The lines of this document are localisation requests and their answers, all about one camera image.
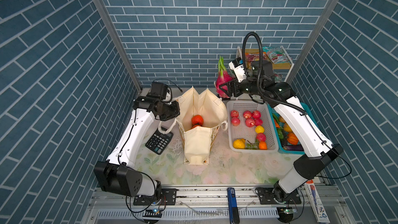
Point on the teal candy bag upper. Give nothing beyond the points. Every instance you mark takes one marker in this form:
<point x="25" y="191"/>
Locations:
<point x="275" y="54"/>

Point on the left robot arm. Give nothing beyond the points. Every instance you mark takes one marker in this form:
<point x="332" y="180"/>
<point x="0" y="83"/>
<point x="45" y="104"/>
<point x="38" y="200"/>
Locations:
<point x="117" y="174"/>

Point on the teal plastic basket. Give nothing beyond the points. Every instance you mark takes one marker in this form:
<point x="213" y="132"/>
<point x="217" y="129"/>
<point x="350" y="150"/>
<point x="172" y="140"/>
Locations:
<point x="282" y="136"/>

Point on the floral table mat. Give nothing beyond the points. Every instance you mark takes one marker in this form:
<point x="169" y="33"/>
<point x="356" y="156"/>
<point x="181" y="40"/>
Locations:
<point x="225" y="167"/>

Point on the green grapes bunch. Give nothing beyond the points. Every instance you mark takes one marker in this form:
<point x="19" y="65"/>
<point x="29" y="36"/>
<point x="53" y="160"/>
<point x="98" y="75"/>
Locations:
<point x="251" y="146"/>

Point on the dark long eggplant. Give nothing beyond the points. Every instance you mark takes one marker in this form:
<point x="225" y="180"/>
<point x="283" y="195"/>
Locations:
<point x="293" y="148"/>

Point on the black calculator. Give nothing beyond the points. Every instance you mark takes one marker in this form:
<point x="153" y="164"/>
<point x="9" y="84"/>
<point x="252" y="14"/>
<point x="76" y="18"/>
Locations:
<point x="159" y="142"/>

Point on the orange in white basket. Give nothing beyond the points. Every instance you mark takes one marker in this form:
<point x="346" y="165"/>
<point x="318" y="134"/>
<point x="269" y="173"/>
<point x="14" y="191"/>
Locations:
<point x="262" y="145"/>

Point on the pink dragon fruit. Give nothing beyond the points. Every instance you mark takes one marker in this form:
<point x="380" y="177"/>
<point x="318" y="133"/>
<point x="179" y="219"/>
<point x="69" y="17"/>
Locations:
<point x="223" y="77"/>

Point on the white plastic basket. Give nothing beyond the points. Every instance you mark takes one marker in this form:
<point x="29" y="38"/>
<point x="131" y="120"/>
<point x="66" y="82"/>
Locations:
<point x="248" y="133"/>

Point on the white wooden shelf rack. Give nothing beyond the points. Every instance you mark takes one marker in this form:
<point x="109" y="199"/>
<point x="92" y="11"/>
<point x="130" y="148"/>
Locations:
<point x="282" y="71"/>

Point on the yellow mango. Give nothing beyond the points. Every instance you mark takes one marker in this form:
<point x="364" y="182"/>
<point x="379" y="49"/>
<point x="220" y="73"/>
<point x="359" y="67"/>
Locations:
<point x="287" y="128"/>

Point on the pink peach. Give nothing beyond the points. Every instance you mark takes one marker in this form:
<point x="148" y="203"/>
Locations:
<point x="261" y="137"/>

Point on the orange mini pumpkin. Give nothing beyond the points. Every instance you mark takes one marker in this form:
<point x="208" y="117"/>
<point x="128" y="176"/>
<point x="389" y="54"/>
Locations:
<point x="292" y="139"/>

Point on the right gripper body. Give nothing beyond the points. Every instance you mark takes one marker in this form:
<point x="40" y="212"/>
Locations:
<point x="246" y="86"/>

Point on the red tomato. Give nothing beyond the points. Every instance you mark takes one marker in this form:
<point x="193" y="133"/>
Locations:
<point x="197" y="120"/>

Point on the pink snack bag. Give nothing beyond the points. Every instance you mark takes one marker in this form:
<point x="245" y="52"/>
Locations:
<point x="251" y="57"/>

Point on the cream floral tote bag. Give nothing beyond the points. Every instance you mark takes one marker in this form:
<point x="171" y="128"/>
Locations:
<point x="197" y="141"/>

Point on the red apple right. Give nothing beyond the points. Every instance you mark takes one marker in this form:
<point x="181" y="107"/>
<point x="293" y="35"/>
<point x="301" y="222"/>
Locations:
<point x="234" y="114"/>

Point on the small yellow fruit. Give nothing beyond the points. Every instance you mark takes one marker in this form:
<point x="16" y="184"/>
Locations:
<point x="259" y="129"/>

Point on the red apple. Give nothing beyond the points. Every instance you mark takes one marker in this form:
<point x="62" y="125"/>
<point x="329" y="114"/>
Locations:
<point x="234" y="114"/>
<point x="235" y="121"/>

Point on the red apple left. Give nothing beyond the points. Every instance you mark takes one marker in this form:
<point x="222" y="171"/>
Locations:
<point x="235" y="121"/>

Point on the yellow lemon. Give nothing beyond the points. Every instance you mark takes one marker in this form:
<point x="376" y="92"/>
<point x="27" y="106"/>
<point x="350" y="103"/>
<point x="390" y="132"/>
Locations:
<point x="239" y="144"/>

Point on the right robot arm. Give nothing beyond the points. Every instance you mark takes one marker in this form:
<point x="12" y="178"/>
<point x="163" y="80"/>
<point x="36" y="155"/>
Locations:
<point x="319" y="150"/>

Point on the blue black handheld device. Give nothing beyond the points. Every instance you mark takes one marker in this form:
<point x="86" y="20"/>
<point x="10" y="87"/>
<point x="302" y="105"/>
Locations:
<point x="233" y="209"/>

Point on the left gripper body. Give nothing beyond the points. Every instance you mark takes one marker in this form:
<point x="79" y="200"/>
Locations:
<point x="169" y="111"/>

